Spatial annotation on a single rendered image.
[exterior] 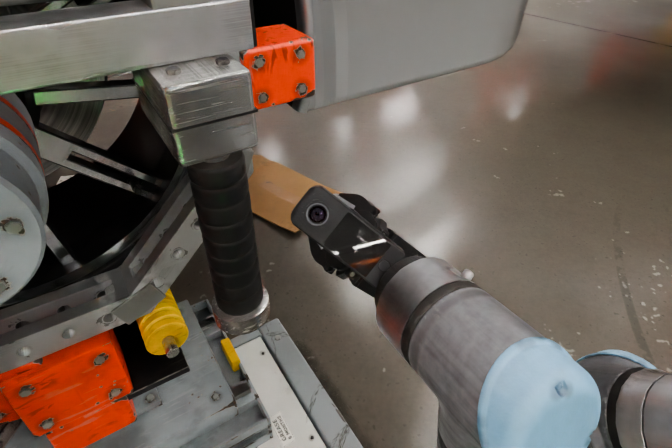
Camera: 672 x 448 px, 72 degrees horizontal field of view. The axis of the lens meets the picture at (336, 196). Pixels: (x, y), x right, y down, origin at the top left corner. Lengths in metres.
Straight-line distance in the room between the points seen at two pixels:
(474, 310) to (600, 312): 1.20
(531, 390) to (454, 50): 0.61
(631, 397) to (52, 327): 0.58
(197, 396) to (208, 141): 0.76
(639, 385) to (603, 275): 1.22
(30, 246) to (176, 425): 0.64
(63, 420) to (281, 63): 0.52
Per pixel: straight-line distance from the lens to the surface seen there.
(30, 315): 0.67
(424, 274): 0.41
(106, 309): 0.63
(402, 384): 1.24
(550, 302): 1.53
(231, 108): 0.27
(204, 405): 0.97
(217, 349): 1.14
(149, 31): 0.28
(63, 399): 0.70
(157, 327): 0.69
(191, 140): 0.27
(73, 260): 0.70
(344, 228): 0.44
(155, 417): 0.99
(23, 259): 0.38
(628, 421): 0.48
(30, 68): 0.28
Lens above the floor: 1.04
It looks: 36 degrees down
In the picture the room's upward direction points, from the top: straight up
